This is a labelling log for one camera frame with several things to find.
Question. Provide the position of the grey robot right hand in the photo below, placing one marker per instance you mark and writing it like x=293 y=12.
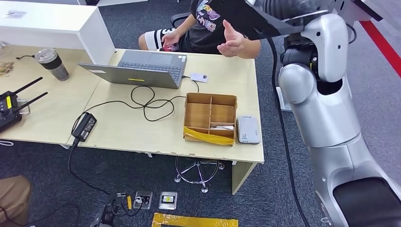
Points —
x=291 y=7

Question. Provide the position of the person's right hand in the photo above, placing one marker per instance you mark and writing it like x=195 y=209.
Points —
x=170 y=38

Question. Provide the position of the person's left hand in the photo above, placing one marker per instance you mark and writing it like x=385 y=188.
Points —
x=233 y=42

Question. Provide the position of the red phone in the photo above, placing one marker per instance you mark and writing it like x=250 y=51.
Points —
x=170 y=47

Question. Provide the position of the white ID card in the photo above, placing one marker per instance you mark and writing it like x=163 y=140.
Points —
x=199 y=77

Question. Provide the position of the person's right forearm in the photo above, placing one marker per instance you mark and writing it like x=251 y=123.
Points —
x=187 y=25

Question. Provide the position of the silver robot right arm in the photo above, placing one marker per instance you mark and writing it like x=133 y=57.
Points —
x=329 y=119

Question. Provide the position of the person's left forearm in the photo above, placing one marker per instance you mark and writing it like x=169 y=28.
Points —
x=252 y=49

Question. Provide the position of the person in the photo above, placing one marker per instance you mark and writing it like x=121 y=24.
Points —
x=206 y=34

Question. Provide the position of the white room key card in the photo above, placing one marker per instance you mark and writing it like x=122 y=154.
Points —
x=223 y=127

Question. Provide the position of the white card reader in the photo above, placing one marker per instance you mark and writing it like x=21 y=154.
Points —
x=248 y=129

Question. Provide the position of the black office chair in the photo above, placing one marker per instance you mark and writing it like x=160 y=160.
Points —
x=178 y=18

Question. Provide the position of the grey laptop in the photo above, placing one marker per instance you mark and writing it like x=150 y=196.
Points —
x=142 y=78

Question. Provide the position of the grey kiosk stand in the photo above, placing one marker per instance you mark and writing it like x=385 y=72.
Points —
x=283 y=105

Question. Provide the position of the wooden compartment box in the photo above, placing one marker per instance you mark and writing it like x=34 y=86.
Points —
x=197 y=116

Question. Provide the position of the yellow tape on box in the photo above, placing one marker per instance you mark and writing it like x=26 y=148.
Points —
x=206 y=138

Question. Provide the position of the grey tumbler with lid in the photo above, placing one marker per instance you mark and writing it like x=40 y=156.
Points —
x=54 y=66

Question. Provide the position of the black power adapter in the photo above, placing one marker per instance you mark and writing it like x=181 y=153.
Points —
x=85 y=127

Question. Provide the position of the white cabinet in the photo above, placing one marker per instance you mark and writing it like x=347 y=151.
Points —
x=47 y=27

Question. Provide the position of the chrome stool base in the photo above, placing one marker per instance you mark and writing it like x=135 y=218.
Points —
x=198 y=164

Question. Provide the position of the closed floor socket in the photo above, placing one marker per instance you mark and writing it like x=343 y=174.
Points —
x=168 y=200

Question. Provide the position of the open floor socket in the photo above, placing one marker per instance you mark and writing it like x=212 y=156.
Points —
x=143 y=200

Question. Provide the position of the black radio with antennas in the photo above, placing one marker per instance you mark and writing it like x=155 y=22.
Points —
x=7 y=115

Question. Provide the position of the yellow floor tape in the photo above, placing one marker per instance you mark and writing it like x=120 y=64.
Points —
x=194 y=221

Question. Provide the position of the black floor device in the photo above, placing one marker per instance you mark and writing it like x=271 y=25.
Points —
x=105 y=217

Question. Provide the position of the brown cushion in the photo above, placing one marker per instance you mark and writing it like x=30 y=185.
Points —
x=14 y=203

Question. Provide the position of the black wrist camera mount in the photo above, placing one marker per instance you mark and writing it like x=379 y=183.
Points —
x=260 y=23

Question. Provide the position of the metal bracket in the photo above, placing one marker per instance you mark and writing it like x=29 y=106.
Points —
x=25 y=111

